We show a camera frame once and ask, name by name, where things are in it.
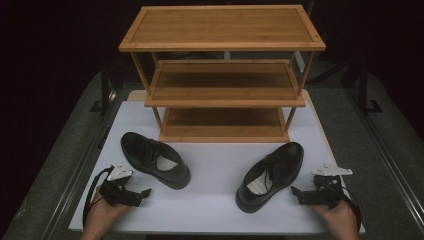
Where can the person's left hand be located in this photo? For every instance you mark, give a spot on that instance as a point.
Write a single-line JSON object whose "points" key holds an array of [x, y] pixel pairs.
{"points": [[100, 213]]}

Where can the black leather shoe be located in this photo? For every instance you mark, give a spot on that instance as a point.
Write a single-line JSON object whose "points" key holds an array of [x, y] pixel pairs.
{"points": [[143, 153], [283, 160]]}

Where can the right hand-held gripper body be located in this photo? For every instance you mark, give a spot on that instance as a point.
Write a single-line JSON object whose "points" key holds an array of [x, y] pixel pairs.
{"points": [[328, 190]]}

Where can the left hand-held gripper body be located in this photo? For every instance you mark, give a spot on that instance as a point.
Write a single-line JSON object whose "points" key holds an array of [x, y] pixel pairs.
{"points": [[118, 193]]}

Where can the black metal stand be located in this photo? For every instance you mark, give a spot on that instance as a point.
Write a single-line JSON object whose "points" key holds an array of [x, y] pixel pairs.
{"points": [[363, 90], [105, 90]]}

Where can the wooden three-tier shelf rack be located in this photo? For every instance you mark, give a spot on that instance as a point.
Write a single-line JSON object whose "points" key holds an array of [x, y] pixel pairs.
{"points": [[221, 30]]}

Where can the person's right hand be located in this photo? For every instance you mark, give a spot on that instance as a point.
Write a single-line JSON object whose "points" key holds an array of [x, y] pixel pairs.
{"points": [[340, 216]]}

